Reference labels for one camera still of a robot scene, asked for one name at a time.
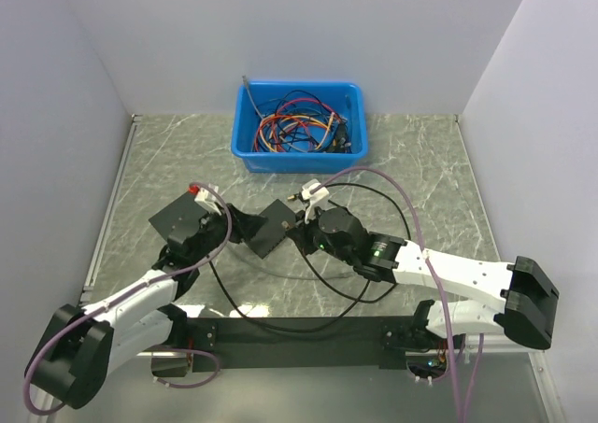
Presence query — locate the black cable with plug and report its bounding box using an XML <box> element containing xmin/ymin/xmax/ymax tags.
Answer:
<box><xmin>207</xmin><ymin>191</ymin><xmax>375</xmax><ymax>334</ymax></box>

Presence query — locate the black network switch box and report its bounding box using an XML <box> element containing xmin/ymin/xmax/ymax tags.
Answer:
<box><xmin>149</xmin><ymin>192</ymin><xmax>208</xmax><ymax>248</ymax></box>

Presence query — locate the black cable teal plug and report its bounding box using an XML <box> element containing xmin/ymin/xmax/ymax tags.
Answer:
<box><xmin>282</xmin><ymin>183</ymin><xmax>415</xmax><ymax>305</ymax></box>

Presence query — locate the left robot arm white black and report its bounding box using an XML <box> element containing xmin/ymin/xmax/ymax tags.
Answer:
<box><xmin>23</xmin><ymin>202</ymin><xmax>267</xmax><ymax>416</ymax></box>

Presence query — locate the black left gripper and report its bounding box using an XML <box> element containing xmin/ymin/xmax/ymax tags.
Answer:
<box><xmin>190</xmin><ymin>201</ymin><xmax>269</xmax><ymax>264</ymax></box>

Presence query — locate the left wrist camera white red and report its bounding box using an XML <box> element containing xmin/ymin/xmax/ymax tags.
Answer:
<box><xmin>188</xmin><ymin>184</ymin><xmax>221</xmax><ymax>215</ymax></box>

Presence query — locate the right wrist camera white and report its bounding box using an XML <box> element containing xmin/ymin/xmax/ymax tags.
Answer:
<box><xmin>299</xmin><ymin>179</ymin><xmax>330</xmax><ymax>224</ymax></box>

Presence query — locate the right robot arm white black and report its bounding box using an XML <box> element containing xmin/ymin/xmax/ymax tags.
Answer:
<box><xmin>286</xmin><ymin>207</ymin><xmax>559</xmax><ymax>350</ymax></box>

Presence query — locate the blue plastic bin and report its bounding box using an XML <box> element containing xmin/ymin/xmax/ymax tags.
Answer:
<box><xmin>231</xmin><ymin>80</ymin><xmax>369</xmax><ymax>174</ymax></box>

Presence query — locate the tangled coloured cables bundle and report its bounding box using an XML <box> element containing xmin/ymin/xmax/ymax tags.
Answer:
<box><xmin>251</xmin><ymin>90</ymin><xmax>354</xmax><ymax>156</ymax></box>

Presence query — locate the grey cable in bin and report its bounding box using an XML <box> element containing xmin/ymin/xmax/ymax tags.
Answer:
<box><xmin>240</xmin><ymin>76</ymin><xmax>265</xmax><ymax>120</ymax></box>

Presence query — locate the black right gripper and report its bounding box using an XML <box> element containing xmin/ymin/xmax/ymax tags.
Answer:
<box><xmin>288</xmin><ymin>203</ymin><xmax>356</xmax><ymax>266</ymax></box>

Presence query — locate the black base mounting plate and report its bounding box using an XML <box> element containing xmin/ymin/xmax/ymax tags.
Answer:
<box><xmin>151</xmin><ymin>316</ymin><xmax>448</xmax><ymax>370</ymax></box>

